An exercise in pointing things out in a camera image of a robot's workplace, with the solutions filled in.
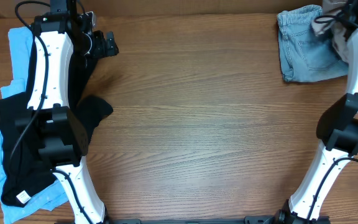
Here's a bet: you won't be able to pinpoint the black garment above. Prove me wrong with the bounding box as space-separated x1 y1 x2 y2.
0 27 114 208

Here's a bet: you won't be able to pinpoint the light blue shirt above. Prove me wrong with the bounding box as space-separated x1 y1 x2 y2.
0 27 68 223

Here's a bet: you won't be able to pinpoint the beige khaki shorts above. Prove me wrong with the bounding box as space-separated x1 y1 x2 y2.
311 0 352 63

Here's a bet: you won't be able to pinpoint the light blue denim shorts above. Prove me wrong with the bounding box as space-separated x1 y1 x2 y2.
277 4 348 83

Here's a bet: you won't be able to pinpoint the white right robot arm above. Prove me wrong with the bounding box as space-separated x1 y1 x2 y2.
269 0 358 223

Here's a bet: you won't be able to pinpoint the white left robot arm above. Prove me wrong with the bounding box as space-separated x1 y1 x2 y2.
15 1 119 223

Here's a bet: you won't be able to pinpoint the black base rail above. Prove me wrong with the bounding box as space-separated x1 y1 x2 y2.
105 215 276 224

